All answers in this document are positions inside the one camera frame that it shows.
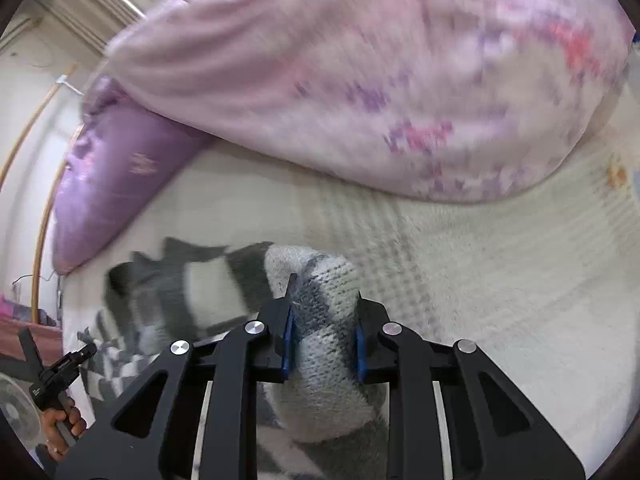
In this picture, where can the person's left hand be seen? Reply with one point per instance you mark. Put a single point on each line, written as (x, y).
(50, 427)

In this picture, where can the white electric fan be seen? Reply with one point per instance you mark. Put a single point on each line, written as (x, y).
(17, 410)

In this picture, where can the purple pillow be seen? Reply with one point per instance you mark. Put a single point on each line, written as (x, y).
(115, 175)

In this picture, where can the grey white checkered knit sweater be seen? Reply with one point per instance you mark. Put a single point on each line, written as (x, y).
(330, 280)

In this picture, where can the wooden hoop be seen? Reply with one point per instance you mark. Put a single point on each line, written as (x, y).
(37, 260)

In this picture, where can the brown wooden cabinet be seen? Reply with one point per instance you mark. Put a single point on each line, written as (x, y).
(46, 341)

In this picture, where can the pink floral duvet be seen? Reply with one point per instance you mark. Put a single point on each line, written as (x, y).
(350, 60)

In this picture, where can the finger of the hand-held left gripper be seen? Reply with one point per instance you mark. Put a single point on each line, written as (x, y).
(80, 353)

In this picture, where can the white fleece bed blanket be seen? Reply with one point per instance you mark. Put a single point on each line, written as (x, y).
(475, 285)

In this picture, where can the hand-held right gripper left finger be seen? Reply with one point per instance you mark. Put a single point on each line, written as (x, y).
(286, 347)

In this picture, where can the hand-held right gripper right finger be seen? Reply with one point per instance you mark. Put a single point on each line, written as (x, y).
(359, 355)

